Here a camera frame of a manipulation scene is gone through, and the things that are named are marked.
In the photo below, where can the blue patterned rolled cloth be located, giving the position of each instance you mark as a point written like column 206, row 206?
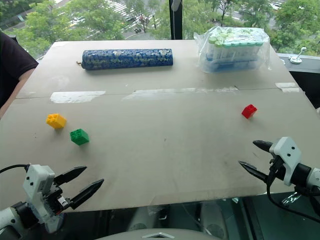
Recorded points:
column 127, row 59

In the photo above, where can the black window frame post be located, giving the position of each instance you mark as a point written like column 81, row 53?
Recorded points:
column 175, row 18

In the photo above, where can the yellow toy brick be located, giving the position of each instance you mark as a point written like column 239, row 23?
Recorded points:
column 56, row 121

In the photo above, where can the grey robot torso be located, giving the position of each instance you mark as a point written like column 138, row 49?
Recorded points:
column 160, row 234

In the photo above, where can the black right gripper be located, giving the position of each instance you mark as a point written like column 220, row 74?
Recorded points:
column 276, row 166

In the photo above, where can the person in dark shirt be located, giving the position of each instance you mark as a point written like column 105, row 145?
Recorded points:
column 12, row 72

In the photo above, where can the green toy brick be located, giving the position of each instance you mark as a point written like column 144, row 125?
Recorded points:
column 79, row 136

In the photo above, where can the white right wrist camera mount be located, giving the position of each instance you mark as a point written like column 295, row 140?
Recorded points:
column 287, row 156

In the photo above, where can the red toy brick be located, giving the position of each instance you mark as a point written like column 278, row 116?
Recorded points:
column 249, row 111

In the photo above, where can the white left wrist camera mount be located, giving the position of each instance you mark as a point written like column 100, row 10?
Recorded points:
column 37, row 185

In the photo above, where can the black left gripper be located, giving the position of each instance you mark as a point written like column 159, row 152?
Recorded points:
column 55, row 197

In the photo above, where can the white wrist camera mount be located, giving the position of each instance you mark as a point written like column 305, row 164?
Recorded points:
column 37, row 185
column 287, row 156

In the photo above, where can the clear bag of test tubes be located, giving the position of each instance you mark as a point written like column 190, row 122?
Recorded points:
column 231, row 48

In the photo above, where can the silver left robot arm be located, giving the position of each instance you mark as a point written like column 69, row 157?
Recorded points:
column 11, row 220

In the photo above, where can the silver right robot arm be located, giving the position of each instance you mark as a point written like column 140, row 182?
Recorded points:
column 308, row 176

